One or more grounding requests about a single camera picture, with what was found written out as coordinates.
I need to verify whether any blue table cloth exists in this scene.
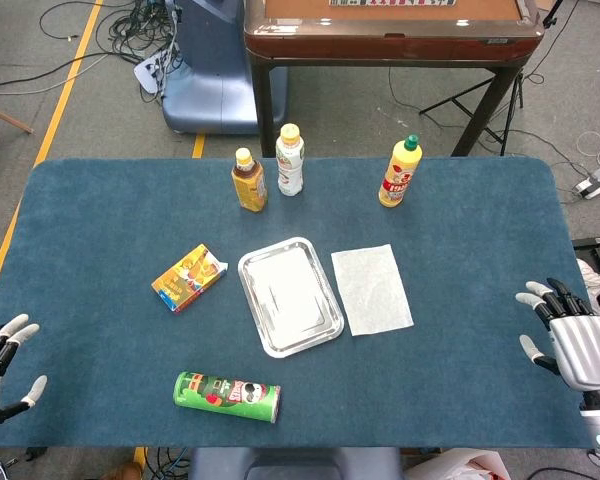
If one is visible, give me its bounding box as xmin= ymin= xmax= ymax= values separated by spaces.
xmin=0 ymin=156 xmax=600 ymax=450

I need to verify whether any white shoe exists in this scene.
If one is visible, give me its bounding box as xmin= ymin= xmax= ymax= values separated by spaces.
xmin=577 ymin=258 xmax=600 ymax=321

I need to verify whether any stainless steel tray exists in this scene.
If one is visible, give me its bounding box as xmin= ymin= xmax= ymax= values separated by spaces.
xmin=237 ymin=236 xmax=345 ymax=359

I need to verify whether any blue grey machine base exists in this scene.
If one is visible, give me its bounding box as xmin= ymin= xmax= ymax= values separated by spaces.
xmin=161 ymin=0 xmax=289 ymax=136

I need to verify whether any yellow detergent bottle green cap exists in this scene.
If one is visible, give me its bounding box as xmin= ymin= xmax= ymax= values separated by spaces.
xmin=378 ymin=133 xmax=425 ymax=209

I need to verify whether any white label drink bottle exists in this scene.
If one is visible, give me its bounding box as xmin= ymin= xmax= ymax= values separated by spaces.
xmin=275 ymin=122 xmax=305 ymax=197

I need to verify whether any grey robot body base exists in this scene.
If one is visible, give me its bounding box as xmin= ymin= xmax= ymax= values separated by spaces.
xmin=187 ymin=446 xmax=404 ymax=480

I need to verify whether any black floor cable bundle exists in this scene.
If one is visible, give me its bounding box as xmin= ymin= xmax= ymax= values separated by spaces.
xmin=0 ymin=0 xmax=184 ymax=104

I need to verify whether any white power strip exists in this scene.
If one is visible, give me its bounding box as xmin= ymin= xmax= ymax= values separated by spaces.
xmin=573 ymin=164 xmax=600 ymax=200

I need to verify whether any white plastic bag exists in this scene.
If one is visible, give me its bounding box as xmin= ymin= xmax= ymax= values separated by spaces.
xmin=404 ymin=448 xmax=511 ymax=480

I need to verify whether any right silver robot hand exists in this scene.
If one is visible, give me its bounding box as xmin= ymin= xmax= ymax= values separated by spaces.
xmin=514 ymin=277 xmax=600 ymax=394

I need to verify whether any brown mahjong table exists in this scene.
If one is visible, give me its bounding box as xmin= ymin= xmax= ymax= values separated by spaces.
xmin=243 ymin=0 xmax=546 ymax=159

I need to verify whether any white socket panel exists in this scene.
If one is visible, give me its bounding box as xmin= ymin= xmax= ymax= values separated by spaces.
xmin=133 ymin=54 xmax=174 ymax=95

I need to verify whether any green Pringles can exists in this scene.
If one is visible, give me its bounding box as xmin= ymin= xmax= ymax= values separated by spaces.
xmin=172 ymin=370 xmax=282 ymax=425

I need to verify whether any black tripod stand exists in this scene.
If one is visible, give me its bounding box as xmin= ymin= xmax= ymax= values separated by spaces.
xmin=419 ymin=0 xmax=565 ymax=157

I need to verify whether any yellow label tea bottle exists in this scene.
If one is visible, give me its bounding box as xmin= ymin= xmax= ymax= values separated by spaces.
xmin=230 ymin=147 xmax=269 ymax=214

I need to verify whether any orange snack box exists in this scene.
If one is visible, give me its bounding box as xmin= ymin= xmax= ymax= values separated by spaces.
xmin=150 ymin=243 xmax=230 ymax=314

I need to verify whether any wooden pole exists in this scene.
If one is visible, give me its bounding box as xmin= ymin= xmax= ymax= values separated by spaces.
xmin=0 ymin=104 xmax=35 ymax=135

